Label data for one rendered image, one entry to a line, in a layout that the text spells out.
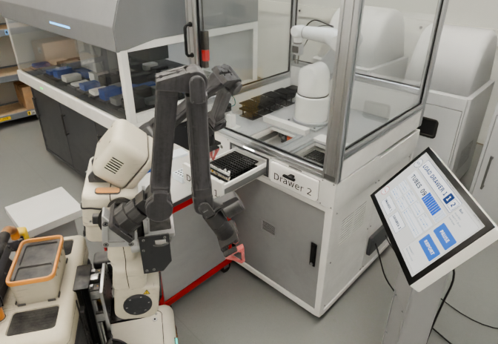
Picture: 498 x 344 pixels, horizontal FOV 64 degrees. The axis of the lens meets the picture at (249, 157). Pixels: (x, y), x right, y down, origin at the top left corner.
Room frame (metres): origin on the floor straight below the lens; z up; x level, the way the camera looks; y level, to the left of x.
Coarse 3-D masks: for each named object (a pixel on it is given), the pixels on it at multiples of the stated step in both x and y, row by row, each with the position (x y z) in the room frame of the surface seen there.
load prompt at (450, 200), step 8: (424, 168) 1.34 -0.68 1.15; (432, 168) 1.31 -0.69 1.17; (424, 176) 1.30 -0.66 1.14; (432, 176) 1.27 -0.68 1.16; (440, 176) 1.24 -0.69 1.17; (432, 184) 1.24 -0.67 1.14; (440, 184) 1.21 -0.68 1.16; (440, 192) 1.18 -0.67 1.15; (448, 192) 1.15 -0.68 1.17; (440, 200) 1.15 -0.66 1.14; (448, 200) 1.12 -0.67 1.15; (456, 200) 1.10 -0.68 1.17; (448, 208) 1.09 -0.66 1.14
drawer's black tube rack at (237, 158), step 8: (232, 152) 1.96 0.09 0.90; (216, 160) 1.86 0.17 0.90; (224, 160) 1.87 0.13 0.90; (232, 160) 1.86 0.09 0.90; (240, 160) 1.87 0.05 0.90; (248, 160) 1.86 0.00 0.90; (224, 168) 1.84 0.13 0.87; (232, 168) 1.78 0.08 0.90; (240, 168) 1.78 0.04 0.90; (248, 168) 1.83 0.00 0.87; (216, 176) 1.75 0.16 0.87; (232, 176) 1.75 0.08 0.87
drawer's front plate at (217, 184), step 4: (184, 164) 1.77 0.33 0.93; (188, 164) 1.77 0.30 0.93; (184, 168) 1.77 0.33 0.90; (188, 168) 1.75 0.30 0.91; (184, 172) 1.78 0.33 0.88; (188, 172) 1.75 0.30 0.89; (184, 176) 1.78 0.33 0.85; (188, 176) 1.75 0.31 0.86; (212, 176) 1.65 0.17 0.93; (184, 180) 1.78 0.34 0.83; (212, 180) 1.63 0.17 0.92; (216, 180) 1.61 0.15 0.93; (220, 180) 1.61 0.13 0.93; (212, 184) 1.63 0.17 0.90; (216, 184) 1.61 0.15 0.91; (220, 184) 1.59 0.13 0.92; (212, 188) 1.63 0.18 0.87; (216, 188) 1.61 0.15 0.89; (220, 188) 1.59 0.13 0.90; (224, 188) 1.60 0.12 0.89; (212, 192) 1.63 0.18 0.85; (216, 192) 1.61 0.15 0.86; (220, 192) 1.59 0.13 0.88; (224, 192) 1.60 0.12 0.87
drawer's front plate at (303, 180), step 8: (272, 168) 1.79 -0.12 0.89; (280, 168) 1.75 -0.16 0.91; (288, 168) 1.73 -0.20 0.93; (272, 176) 1.79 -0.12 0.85; (280, 176) 1.75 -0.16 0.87; (296, 176) 1.68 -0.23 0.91; (304, 176) 1.65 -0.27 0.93; (280, 184) 1.75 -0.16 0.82; (288, 184) 1.72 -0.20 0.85; (296, 184) 1.68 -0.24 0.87; (304, 184) 1.65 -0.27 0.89; (312, 184) 1.62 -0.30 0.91; (296, 192) 1.68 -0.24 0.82; (304, 192) 1.65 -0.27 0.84; (312, 192) 1.62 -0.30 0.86
